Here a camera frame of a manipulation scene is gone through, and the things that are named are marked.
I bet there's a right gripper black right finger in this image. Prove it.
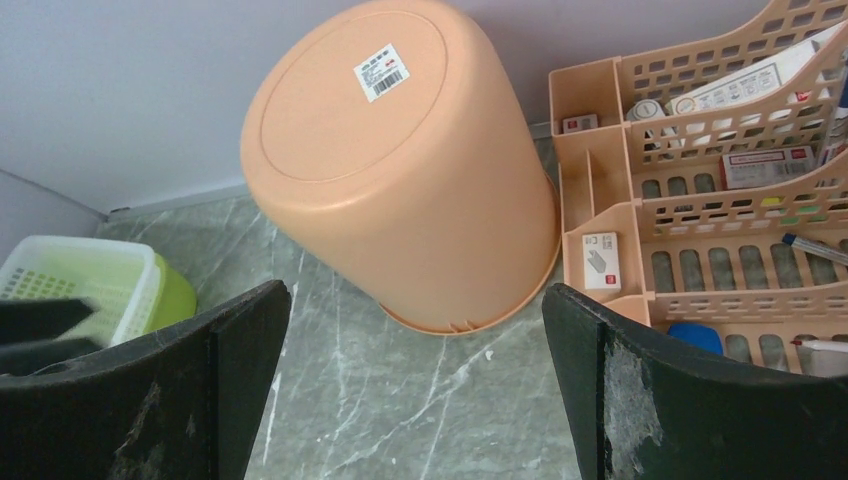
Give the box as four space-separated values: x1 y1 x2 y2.
542 283 847 479

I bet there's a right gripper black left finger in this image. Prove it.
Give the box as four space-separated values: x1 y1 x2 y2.
1 280 292 479

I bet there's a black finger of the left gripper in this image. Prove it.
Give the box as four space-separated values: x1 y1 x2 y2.
1 338 103 376
1 298 94 345

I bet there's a peach capybara plastic bucket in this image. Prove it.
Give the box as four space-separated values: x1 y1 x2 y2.
240 1 561 335

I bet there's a blue round object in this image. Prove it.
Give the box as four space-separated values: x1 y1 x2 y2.
667 323 724 355

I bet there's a green plastic basin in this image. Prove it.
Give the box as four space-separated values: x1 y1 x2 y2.
143 253 197 334

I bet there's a white perforated basket tray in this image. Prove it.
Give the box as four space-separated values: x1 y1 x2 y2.
1 236 162 346

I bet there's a white staples box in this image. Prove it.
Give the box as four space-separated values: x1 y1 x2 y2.
582 232 622 293

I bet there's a white red marker pen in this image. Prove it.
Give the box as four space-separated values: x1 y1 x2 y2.
791 340 848 354

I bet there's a peach plastic desk organizer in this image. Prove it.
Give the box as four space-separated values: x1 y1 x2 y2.
548 1 847 374

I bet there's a blue capped marker pen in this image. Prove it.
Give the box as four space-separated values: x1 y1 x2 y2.
782 233 848 266

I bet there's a white printed carton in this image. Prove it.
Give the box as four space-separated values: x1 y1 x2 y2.
665 21 846 115

